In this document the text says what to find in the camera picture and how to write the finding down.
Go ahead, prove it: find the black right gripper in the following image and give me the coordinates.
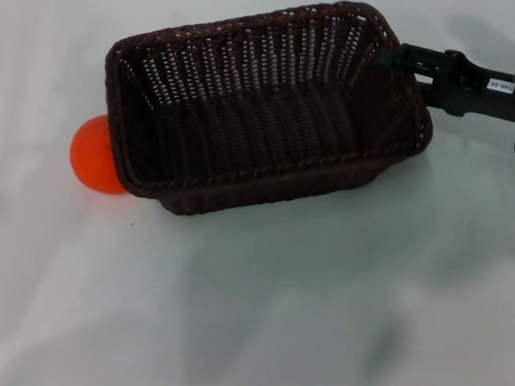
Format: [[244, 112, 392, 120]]
[[369, 41, 515, 122]]

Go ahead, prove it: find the dark brown woven basket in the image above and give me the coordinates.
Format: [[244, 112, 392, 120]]
[[95, 0, 441, 232]]

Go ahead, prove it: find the orange toy fruit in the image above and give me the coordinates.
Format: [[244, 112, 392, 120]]
[[66, 113, 132, 196]]

